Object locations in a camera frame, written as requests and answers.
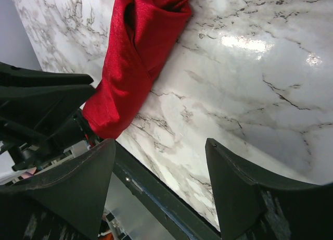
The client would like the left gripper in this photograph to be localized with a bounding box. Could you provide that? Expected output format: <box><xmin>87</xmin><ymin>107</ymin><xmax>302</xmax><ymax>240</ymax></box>
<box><xmin>1</xmin><ymin>62</ymin><xmax>103</xmax><ymax>171</ymax></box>

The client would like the red cloth napkin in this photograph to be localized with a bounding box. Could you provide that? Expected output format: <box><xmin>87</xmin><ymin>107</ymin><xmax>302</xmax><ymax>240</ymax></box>
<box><xmin>83</xmin><ymin>0</ymin><xmax>191</xmax><ymax>139</ymax></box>

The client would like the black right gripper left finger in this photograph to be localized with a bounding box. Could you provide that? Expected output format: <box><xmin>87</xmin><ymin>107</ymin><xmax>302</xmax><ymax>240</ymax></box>
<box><xmin>1</xmin><ymin>140</ymin><xmax>116</xmax><ymax>239</ymax></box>

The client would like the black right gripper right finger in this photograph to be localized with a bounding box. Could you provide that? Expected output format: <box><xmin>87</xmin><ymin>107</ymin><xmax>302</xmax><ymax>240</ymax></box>
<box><xmin>205</xmin><ymin>138</ymin><xmax>332</xmax><ymax>239</ymax></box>

